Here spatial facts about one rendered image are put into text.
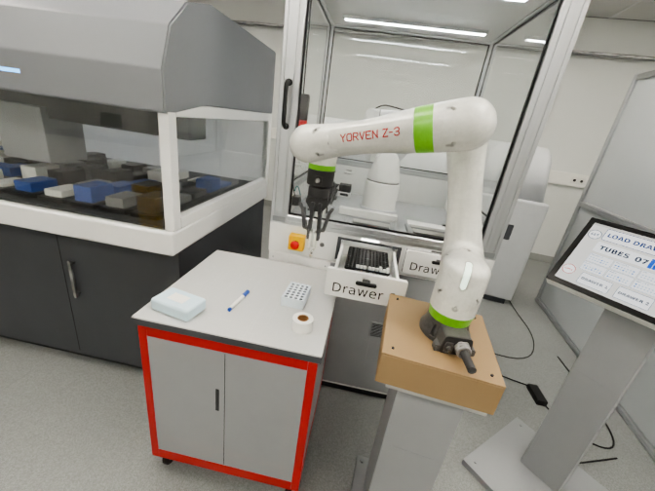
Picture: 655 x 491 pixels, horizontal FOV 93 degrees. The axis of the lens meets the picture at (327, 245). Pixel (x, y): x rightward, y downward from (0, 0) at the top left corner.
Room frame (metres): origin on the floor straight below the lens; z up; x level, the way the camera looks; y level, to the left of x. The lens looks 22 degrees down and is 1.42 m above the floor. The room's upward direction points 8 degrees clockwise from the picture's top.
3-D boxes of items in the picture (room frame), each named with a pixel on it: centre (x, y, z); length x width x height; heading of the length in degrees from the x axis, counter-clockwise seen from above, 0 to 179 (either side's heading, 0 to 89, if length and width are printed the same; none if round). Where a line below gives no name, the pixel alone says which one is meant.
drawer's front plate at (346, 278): (1.01, -0.16, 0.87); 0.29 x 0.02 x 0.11; 84
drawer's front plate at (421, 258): (1.29, -0.50, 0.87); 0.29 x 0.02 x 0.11; 84
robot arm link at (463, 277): (0.82, -0.39, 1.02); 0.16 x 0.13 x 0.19; 161
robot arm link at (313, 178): (1.08, 0.06, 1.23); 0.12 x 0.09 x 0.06; 172
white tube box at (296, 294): (1.04, 0.09, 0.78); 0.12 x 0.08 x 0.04; 172
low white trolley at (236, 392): (1.06, 0.25, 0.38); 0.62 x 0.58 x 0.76; 84
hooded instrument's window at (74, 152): (1.83, 1.48, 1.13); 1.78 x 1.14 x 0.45; 84
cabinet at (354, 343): (1.80, -0.28, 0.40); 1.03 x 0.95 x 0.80; 84
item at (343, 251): (1.21, -0.18, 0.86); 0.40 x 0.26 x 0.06; 174
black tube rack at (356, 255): (1.20, -0.18, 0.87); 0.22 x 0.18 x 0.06; 174
